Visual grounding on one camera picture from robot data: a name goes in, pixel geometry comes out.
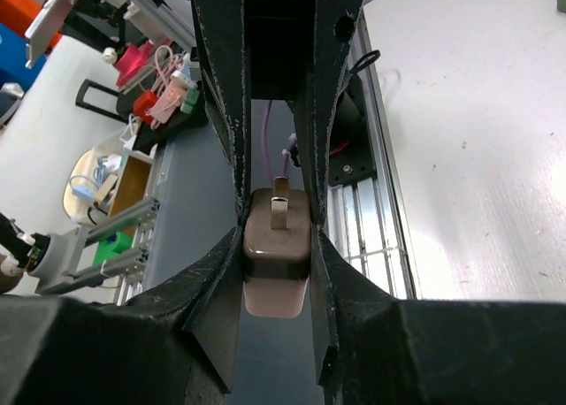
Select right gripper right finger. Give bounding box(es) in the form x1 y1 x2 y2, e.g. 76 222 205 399
310 228 565 404

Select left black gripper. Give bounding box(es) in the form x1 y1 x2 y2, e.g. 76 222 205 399
191 0 363 225

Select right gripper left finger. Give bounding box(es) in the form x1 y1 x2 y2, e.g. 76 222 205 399
1 228 242 404

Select cluttered side table items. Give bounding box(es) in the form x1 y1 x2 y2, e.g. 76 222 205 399
0 0 200 295

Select aluminium front rail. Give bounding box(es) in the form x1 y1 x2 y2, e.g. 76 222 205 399
327 63 418 299

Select pink plug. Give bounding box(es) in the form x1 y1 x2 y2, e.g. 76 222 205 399
242 177 311 318

